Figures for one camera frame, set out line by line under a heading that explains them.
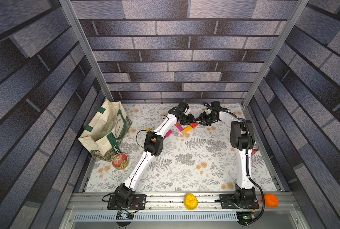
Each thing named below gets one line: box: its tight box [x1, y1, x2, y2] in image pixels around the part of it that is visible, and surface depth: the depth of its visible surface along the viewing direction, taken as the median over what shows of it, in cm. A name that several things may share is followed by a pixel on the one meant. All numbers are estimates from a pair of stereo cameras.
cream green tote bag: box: [77, 98, 133, 162], surface depth 89 cm
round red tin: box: [111, 152, 130, 170], surface depth 87 cm
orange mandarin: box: [264, 193, 280, 209], surface depth 72 cm
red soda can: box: [251, 143, 259, 156], surface depth 85 cm
